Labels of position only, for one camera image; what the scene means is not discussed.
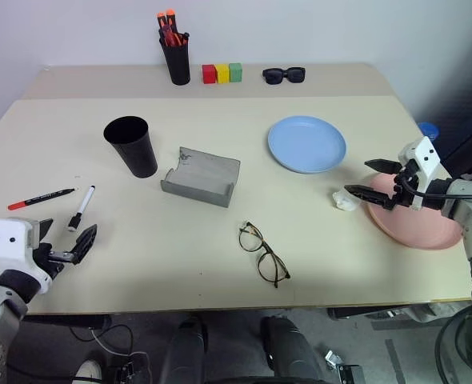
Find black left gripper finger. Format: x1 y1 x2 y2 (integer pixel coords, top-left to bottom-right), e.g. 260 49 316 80
38 218 55 242
68 223 99 266

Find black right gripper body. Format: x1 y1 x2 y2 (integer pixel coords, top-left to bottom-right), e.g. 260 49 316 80
386 158 421 210

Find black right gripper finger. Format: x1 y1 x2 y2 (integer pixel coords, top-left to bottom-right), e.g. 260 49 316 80
364 158 402 175
343 184 394 210

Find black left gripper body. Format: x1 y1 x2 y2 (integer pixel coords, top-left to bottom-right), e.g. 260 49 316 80
34 239 80 279

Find white crumpled tissue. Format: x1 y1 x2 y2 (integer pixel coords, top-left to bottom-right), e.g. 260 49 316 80
331 189 360 212

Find black pen with red cap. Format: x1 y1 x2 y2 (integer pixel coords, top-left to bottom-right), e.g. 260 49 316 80
6 187 78 211

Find white marker with black cap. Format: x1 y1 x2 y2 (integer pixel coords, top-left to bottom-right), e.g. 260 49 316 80
66 184 98 234

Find pink plate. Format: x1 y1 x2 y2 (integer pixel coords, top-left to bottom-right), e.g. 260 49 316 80
365 174 466 251

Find blue round lid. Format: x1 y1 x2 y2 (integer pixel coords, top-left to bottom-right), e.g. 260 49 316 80
416 121 440 142

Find black bar under table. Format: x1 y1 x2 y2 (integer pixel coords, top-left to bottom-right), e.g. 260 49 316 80
22 314 114 330

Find light blue plate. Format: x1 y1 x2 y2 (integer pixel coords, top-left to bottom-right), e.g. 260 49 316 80
266 115 348 175

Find empty black plastic cup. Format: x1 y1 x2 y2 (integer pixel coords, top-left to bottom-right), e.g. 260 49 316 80
102 115 159 179

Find black partition panel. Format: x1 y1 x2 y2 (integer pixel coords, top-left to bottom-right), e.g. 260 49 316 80
414 0 472 179

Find white shoe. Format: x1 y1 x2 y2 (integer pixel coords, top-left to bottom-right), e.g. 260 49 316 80
74 358 103 384

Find tortoiseshell eyeglasses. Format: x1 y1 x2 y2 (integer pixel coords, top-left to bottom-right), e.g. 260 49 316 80
237 220 292 290

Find grey open glasses case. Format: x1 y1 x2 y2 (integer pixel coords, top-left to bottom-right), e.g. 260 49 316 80
160 146 242 210

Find black sunglasses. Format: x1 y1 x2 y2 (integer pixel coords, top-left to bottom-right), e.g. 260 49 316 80
261 66 306 86

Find dark rounded shape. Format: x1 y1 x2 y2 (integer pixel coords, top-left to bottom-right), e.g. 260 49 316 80
258 314 323 384
160 314 210 384

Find black pen holder cup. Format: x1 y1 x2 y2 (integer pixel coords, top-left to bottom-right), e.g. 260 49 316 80
158 36 192 86

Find orange capped black marker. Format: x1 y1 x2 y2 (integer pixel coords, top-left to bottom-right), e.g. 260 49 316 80
156 12 170 41
165 9 178 41

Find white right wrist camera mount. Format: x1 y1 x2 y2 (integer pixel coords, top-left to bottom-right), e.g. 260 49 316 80
397 136 442 211

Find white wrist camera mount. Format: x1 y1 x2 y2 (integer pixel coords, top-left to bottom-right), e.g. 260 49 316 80
397 136 442 211
0 217 54 295

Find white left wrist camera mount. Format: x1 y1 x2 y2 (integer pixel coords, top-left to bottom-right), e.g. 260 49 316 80
0 217 54 295

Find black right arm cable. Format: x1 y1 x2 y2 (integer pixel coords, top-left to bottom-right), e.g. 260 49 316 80
399 172 472 200

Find black floor cable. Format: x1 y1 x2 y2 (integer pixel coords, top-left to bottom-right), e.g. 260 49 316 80
68 323 135 363

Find black box with metal bracket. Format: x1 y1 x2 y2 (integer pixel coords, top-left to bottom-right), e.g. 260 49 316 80
324 350 366 384

